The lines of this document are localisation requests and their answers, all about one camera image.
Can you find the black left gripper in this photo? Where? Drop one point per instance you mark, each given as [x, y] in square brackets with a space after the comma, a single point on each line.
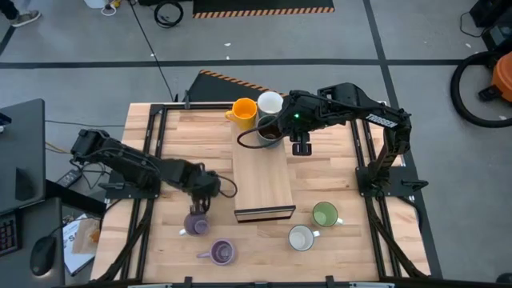
[202, 182]

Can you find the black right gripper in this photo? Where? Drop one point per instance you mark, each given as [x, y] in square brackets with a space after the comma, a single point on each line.
[300, 112]

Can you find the smooth lilac mug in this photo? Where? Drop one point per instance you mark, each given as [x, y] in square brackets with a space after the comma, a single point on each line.
[197, 225]

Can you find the white ceramic mug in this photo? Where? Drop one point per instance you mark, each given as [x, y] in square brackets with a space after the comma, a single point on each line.
[270, 103]

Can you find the dark speckled mug brown inside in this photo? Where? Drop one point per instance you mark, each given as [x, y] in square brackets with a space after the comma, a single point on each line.
[267, 134]

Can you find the yellow ceramic mug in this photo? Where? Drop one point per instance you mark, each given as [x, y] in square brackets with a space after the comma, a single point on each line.
[244, 112]

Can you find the green ceramic mug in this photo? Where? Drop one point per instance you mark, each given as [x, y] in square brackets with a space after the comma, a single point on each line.
[324, 214]

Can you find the blue white floral mug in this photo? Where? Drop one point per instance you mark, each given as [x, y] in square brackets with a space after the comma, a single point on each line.
[301, 238]

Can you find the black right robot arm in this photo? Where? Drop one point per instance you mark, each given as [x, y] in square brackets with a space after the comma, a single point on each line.
[360, 104]

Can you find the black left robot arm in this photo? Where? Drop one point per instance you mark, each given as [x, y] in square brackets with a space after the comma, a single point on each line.
[120, 160]

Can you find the ribbed mauve mug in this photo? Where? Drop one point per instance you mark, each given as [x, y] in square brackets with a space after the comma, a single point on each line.
[222, 253]

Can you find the wooden board box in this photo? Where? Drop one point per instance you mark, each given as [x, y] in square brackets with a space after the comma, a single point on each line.
[262, 176]

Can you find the angled black hazard stripe mat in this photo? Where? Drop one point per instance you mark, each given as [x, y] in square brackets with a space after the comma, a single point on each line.
[212, 88]

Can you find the long black hazard stripe mat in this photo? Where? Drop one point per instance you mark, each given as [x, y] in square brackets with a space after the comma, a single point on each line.
[260, 6]

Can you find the white printed booklet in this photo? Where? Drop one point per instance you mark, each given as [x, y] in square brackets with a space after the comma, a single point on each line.
[80, 244]

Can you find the black power adapter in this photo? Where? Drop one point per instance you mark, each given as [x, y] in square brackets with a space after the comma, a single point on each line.
[69, 178]

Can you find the orange vacuum cleaner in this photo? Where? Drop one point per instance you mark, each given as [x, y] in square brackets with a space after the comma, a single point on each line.
[504, 76]
[454, 88]

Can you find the black computer mouse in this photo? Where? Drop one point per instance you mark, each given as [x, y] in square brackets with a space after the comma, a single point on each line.
[42, 256]

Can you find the dark grey flat panel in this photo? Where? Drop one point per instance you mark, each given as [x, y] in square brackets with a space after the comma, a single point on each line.
[20, 152]

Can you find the black keyboard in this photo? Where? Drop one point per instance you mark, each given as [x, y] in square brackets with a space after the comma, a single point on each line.
[8, 234]

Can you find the dark grey desk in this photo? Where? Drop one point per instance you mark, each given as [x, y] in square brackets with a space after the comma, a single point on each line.
[16, 276]

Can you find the black equipment case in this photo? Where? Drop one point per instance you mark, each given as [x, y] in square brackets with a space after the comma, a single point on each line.
[500, 36]

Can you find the black equipment box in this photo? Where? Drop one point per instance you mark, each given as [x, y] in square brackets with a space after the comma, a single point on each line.
[492, 10]

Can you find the white floor object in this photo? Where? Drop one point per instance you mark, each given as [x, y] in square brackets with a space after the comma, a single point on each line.
[96, 3]

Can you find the person's shoe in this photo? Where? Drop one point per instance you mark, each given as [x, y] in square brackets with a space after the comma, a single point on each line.
[26, 18]

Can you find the black aluminium table frame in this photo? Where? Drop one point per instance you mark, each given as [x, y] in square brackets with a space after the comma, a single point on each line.
[200, 106]

